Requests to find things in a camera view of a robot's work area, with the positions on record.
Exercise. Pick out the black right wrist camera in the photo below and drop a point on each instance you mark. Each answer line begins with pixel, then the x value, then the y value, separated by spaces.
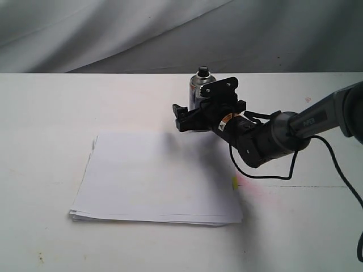
pixel 219 88

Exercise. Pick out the white paper stack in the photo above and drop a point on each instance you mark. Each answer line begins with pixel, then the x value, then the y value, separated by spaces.
pixel 159 177

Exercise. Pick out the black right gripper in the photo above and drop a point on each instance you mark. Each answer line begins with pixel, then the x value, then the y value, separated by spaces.
pixel 223 118

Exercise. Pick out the grey backdrop cloth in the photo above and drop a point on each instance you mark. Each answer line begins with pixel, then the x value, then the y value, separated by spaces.
pixel 180 36

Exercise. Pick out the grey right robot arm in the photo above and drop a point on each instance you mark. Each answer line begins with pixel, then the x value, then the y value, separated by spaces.
pixel 260 138

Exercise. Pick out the silver spray paint can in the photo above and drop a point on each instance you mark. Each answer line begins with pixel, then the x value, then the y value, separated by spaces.
pixel 203 76

